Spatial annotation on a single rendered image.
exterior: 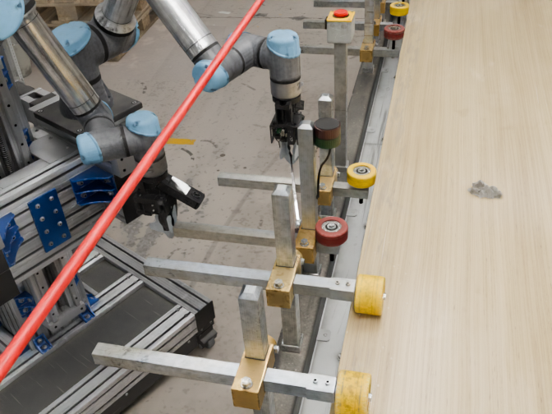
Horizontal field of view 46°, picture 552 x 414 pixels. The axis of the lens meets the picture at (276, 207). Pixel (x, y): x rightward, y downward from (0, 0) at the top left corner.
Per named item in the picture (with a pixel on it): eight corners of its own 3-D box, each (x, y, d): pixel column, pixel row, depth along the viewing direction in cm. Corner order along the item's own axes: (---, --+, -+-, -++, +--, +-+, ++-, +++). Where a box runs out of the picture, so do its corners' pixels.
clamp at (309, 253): (293, 262, 159) (292, 246, 156) (304, 227, 170) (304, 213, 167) (316, 264, 158) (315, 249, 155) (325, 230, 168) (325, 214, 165)
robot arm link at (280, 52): (275, 25, 153) (305, 30, 149) (278, 67, 160) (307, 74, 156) (256, 36, 148) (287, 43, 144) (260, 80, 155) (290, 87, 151)
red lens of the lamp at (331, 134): (311, 138, 143) (311, 130, 142) (316, 125, 148) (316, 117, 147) (338, 140, 142) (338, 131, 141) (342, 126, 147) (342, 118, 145)
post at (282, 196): (284, 353, 154) (270, 190, 125) (287, 342, 156) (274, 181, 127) (298, 356, 153) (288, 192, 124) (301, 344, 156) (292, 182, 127)
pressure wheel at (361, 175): (359, 214, 177) (360, 180, 170) (341, 201, 182) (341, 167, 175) (381, 204, 180) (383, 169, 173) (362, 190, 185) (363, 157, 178)
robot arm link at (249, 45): (211, 41, 152) (249, 49, 147) (239, 25, 160) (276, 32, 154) (215, 71, 157) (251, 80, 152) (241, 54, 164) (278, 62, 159)
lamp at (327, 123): (314, 206, 155) (311, 129, 142) (318, 192, 160) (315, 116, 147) (338, 209, 154) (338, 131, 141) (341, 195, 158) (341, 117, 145)
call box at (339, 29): (326, 45, 183) (326, 19, 179) (330, 35, 189) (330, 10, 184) (351, 46, 182) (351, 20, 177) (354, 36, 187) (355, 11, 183)
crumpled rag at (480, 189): (462, 190, 165) (462, 183, 164) (476, 179, 168) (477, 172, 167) (492, 204, 160) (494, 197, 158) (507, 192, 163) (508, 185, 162)
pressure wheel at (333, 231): (313, 269, 161) (312, 232, 154) (319, 247, 167) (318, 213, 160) (345, 272, 159) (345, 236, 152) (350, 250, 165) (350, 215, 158)
